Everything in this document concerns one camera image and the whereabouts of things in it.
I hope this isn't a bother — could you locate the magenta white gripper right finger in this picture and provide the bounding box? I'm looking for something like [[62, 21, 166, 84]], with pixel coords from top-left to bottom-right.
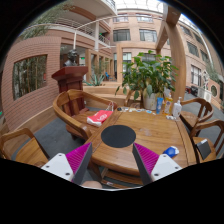
[[132, 143, 181, 185]]

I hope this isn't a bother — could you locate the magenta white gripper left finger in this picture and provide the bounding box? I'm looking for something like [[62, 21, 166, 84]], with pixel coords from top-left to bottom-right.
[[42, 143, 92, 185]]

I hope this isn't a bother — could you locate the blue white computer mouse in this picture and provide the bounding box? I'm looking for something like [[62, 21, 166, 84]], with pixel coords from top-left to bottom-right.
[[164, 146, 179, 158]]

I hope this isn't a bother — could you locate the round black mouse pad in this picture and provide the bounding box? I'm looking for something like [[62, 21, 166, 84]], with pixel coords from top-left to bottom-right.
[[101, 125, 136, 148]]

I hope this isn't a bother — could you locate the wooden chair near left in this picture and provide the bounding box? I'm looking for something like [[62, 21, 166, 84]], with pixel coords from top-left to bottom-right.
[[0, 128, 49, 167]]

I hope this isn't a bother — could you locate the wooden chair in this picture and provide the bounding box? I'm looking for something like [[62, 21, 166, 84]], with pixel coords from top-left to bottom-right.
[[0, 128, 49, 167], [180, 97, 214, 131], [190, 119, 224, 163]]

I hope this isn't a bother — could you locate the red white bag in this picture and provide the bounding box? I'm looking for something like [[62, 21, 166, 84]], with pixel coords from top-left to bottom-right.
[[87, 110, 112, 127]]

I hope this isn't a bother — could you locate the black object on chair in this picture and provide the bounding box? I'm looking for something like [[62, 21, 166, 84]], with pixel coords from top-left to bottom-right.
[[196, 139, 211, 160]]

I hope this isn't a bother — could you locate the wooden armchair far left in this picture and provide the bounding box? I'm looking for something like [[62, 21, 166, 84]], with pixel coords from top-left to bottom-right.
[[53, 89, 118, 140]]

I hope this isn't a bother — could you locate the wooden chair far right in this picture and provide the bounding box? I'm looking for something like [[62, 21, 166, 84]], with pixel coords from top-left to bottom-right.
[[180, 97, 214, 131]]

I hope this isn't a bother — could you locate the white pump bottle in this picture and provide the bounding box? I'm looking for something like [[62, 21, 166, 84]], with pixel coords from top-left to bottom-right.
[[172, 99, 182, 118]]

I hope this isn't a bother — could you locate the yellow bottle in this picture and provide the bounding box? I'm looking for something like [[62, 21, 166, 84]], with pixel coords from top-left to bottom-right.
[[163, 94, 173, 115]]

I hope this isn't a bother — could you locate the blue bottle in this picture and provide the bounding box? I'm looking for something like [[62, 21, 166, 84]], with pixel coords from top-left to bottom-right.
[[156, 97, 163, 114]]

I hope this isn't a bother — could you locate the wooden chair near right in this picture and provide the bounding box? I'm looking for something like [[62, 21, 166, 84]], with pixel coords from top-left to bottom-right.
[[190, 119, 224, 163]]

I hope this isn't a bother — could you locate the small agave plant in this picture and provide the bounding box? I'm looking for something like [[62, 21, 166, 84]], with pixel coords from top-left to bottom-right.
[[84, 74, 105, 86]]

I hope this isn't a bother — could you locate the large green potted plant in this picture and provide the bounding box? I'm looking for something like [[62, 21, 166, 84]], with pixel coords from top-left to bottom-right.
[[116, 50, 178, 107]]

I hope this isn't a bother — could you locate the dark bust statue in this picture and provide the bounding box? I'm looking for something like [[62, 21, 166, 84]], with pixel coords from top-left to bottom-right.
[[63, 49, 77, 67]]

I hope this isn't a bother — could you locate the wooden pillar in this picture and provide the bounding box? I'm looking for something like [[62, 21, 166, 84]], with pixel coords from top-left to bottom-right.
[[156, 4, 186, 101]]

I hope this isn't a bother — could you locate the red wooden pedestal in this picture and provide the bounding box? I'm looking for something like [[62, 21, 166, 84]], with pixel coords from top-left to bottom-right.
[[52, 66, 88, 93]]

